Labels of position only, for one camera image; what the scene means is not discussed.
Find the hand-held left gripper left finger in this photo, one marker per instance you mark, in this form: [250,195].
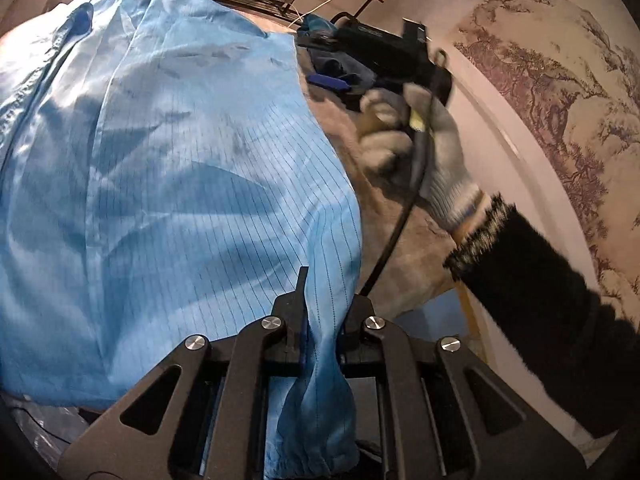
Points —
[301,320]

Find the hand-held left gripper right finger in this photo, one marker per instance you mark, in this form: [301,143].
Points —
[356,330]

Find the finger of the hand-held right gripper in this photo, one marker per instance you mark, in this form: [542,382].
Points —
[327,82]

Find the large blue striped garment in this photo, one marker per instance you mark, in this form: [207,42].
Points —
[175,185]

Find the person's right forearm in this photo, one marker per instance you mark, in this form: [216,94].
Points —
[525,280]

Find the dark teal clothes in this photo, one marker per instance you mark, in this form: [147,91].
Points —
[320,30]

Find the person's right hand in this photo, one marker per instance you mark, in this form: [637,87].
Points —
[445,170]

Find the beige plaid blanket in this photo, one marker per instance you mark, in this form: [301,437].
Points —
[400,240]

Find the clear plastic wrap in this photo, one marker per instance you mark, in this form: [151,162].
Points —
[45,420]

